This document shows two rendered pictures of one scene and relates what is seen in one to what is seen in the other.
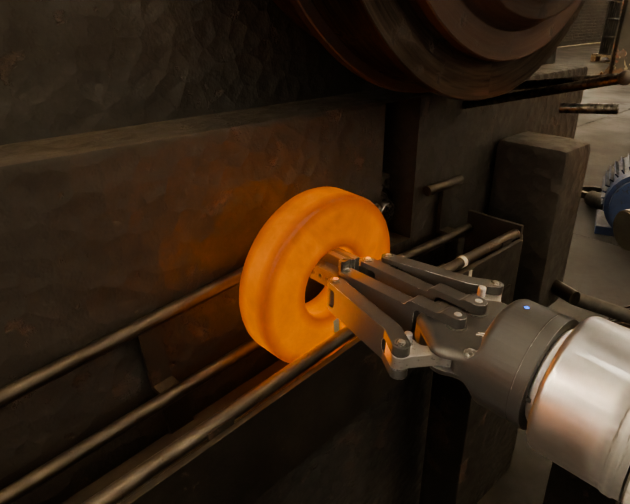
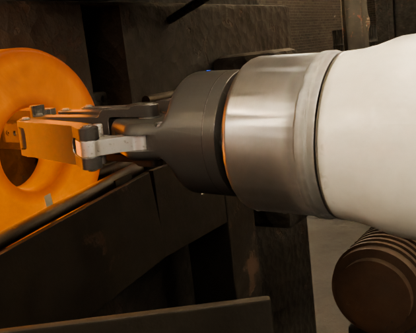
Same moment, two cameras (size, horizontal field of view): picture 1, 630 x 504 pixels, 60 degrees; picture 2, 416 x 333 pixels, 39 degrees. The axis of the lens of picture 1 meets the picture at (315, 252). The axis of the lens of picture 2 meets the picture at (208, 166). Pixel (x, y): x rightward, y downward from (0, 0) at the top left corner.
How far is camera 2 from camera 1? 0.18 m
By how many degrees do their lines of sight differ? 18
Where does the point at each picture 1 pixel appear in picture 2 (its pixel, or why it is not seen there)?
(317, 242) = (4, 93)
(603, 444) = (286, 134)
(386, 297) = (80, 119)
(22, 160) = not seen: outside the picture
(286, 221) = not seen: outside the picture
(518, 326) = (199, 80)
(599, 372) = (270, 75)
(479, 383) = (174, 147)
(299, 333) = (0, 203)
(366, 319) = (55, 131)
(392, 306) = not seen: hidden behind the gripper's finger
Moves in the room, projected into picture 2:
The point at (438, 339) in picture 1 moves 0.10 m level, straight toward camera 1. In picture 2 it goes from (129, 123) to (94, 149)
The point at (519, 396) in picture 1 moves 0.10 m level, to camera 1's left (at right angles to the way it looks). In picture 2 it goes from (210, 137) to (18, 166)
